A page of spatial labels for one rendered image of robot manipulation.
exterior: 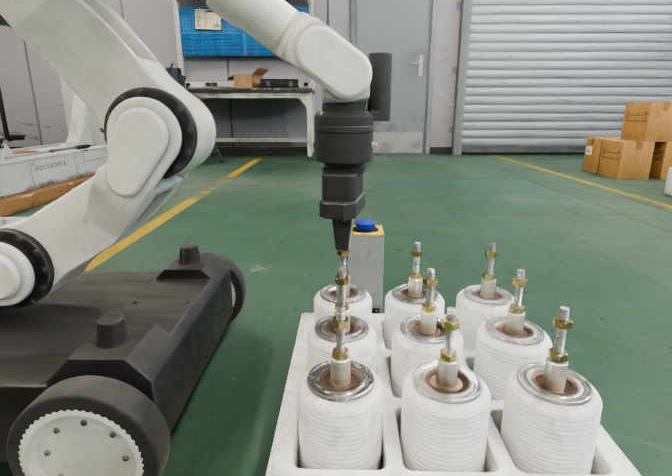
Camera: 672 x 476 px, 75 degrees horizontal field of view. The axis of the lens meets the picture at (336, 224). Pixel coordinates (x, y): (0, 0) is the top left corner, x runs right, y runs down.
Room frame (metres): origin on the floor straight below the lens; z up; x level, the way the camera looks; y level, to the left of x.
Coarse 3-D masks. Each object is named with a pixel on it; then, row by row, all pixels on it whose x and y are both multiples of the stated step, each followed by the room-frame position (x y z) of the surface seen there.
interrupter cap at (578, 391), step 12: (528, 372) 0.44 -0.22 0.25; (540, 372) 0.44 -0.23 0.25; (576, 372) 0.44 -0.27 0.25; (528, 384) 0.42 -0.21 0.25; (540, 384) 0.42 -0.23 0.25; (576, 384) 0.42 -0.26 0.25; (588, 384) 0.41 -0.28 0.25; (540, 396) 0.39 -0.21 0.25; (552, 396) 0.40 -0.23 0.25; (564, 396) 0.39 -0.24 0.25; (576, 396) 0.39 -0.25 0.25; (588, 396) 0.39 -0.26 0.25
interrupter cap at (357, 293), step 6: (324, 288) 0.68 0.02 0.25; (330, 288) 0.68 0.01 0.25; (354, 288) 0.68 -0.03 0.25; (360, 288) 0.68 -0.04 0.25; (324, 294) 0.66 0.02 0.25; (330, 294) 0.66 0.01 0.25; (354, 294) 0.66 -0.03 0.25; (360, 294) 0.66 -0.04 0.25; (330, 300) 0.63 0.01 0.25; (336, 300) 0.63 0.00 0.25; (348, 300) 0.63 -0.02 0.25; (354, 300) 0.63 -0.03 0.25; (360, 300) 0.64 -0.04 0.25
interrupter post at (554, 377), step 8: (552, 360) 0.42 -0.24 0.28; (544, 368) 0.42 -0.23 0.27; (552, 368) 0.41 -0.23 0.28; (560, 368) 0.41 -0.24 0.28; (544, 376) 0.42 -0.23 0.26; (552, 376) 0.41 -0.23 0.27; (560, 376) 0.41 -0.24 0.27; (544, 384) 0.42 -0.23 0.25; (552, 384) 0.41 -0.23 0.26; (560, 384) 0.41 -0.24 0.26
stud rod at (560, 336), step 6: (564, 306) 0.42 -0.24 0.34; (564, 312) 0.42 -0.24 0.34; (558, 318) 0.42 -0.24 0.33; (564, 318) 0.42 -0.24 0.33; (558, 330) 0.42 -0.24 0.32; (564, 330) 0.42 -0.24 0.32; (558, 336) 0.42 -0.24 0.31; (564, 336) 0.42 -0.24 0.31; (558, 342) 0.42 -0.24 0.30; (564, 342) 0.42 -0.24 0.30; (558, 348) 0.42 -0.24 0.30
